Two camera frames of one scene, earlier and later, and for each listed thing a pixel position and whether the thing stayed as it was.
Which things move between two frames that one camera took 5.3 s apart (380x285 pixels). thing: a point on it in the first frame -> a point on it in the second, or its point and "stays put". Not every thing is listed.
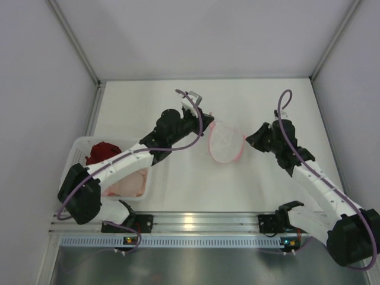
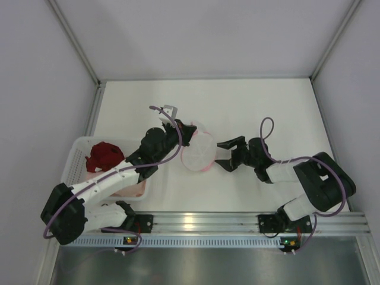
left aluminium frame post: x=72 y=38 stays put
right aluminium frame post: x=352 y=7 stays put
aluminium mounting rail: x=309 y=224 stays put
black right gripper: x=260 y=139 -> x=238 y=154
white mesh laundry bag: x=225 y=142 -> x=200 y=153
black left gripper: x=200 y=119 -> x=184 y=132
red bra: x=102 y=151 stays put
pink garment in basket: x=132 y=185 stays put
